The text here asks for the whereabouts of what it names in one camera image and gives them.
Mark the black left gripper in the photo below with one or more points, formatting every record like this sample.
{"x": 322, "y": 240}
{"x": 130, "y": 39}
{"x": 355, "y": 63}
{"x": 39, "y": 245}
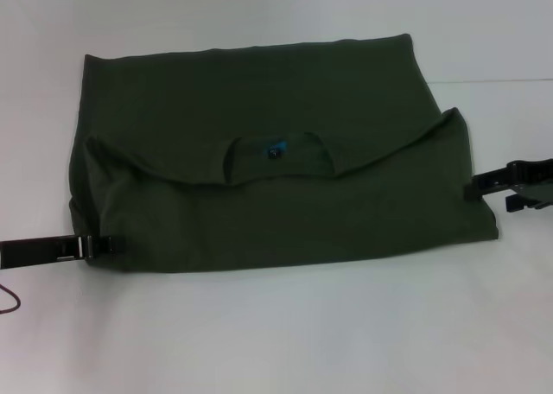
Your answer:
{"x": 39, "y": 251}

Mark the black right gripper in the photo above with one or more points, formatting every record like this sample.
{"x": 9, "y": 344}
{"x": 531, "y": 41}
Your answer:
{"x": 535, "y": 178}

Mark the dark green FREE T-shirt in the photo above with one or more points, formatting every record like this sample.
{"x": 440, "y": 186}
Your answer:
{"x": 281, "y": 173}

